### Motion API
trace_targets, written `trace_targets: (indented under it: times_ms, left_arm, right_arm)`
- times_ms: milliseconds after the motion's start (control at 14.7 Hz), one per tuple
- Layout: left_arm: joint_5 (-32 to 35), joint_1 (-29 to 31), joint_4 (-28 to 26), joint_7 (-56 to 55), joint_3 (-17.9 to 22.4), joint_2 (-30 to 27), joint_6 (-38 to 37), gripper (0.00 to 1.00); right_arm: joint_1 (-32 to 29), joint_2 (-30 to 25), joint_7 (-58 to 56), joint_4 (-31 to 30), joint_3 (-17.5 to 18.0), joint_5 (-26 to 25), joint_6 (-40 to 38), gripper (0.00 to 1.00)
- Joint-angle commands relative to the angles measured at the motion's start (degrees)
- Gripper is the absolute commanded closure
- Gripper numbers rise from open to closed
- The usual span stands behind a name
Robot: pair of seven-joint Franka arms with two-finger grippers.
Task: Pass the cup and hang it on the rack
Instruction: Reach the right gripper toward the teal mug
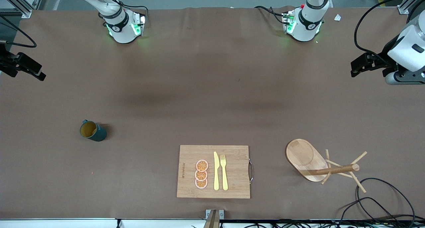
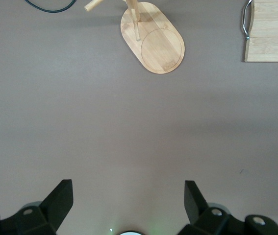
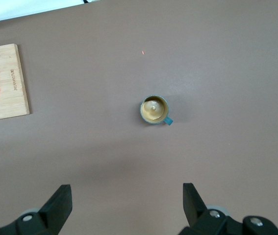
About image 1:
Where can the yellow plastic fork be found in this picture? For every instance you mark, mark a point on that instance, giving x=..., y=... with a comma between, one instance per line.
x=224, y=178

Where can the wooden cutting board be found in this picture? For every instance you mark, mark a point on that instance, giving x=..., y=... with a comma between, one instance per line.
x=235, y=175

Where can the white paper scrap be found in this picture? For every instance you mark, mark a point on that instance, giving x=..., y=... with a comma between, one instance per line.
x=337, y=17

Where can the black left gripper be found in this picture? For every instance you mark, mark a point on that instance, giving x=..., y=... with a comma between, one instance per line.
x=384, y=60

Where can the yellow plastic knife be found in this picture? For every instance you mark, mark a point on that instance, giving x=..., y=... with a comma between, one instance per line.
x=216, y=175

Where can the grey metal mounting bracket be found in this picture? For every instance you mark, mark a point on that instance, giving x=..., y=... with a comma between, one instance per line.
x=214, y=214

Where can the orange slice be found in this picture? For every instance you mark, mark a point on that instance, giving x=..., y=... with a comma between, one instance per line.
x=201, y=176
x=202, y=165
x=201, y=184

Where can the aluminium frame profile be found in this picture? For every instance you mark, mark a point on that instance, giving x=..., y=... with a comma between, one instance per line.
x=405, y=7
x=23, y=5

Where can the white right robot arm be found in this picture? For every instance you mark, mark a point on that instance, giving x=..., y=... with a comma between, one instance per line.
x=123, y=29

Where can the wooden cup rack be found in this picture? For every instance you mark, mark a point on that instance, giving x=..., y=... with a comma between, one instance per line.
x=303, y=155

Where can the brown table cover sheet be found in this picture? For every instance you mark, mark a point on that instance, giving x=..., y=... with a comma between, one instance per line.
x=166, y=88

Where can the teal cup with yellow inside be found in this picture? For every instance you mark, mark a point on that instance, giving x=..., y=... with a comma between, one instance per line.
x=99, y=135

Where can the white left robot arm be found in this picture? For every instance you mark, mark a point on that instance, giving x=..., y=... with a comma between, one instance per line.
x=308, y=25

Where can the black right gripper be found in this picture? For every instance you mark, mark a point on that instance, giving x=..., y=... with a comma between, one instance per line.
x=7, y=62

